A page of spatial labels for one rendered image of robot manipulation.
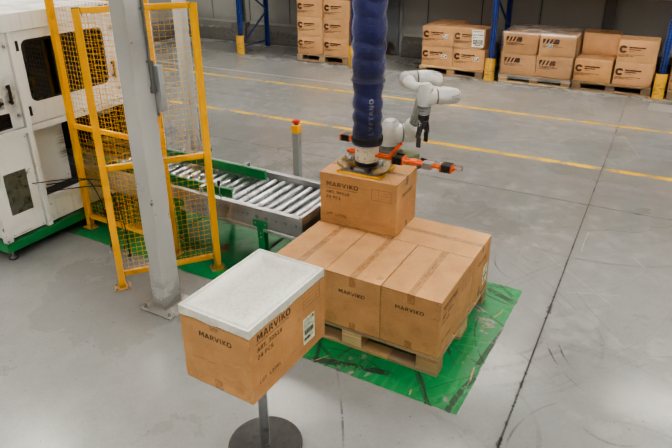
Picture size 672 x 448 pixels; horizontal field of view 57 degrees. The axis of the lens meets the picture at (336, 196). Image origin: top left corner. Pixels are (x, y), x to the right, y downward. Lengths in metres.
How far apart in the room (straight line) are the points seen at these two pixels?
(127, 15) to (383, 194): 1.99
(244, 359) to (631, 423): 2.28
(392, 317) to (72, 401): 1.98
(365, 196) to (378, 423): 1.55
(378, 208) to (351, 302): 0.73
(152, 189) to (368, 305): 1.62
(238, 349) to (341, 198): 1.95
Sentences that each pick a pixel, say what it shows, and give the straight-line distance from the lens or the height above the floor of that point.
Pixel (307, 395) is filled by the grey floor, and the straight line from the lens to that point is 3.86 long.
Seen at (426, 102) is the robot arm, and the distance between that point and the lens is 4.09.
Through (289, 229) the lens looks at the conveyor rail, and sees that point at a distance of 4.62.
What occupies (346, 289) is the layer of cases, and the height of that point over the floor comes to 0.44.
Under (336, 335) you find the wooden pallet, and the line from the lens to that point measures 4.27.
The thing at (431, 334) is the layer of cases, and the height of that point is 0.31.
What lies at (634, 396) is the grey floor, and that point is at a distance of 4.23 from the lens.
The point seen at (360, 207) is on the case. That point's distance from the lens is 4.39.
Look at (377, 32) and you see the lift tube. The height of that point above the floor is 1.94.
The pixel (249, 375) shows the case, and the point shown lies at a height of 0.78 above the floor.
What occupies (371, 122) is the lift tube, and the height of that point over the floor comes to 1.33.
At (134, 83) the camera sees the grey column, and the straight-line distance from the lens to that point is 4.04.
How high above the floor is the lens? 2.59
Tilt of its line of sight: 24 degrees down
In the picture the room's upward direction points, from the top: straight up
